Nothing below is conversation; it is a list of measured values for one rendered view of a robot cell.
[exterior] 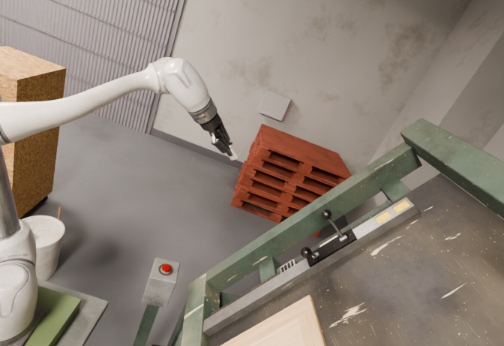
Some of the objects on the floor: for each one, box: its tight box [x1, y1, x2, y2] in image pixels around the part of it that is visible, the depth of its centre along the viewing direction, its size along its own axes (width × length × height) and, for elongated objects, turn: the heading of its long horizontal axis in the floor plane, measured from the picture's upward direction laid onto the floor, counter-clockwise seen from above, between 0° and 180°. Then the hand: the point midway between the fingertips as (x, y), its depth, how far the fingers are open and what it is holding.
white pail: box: [22, 207, 65, 281], centre depth 194 cm, size 32×30×47 cm
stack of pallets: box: [230, 124, 352, 237], centre depth 388 cm, size 126×87×93 cm
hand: (231, 152), depth 112 cm, fingers closed
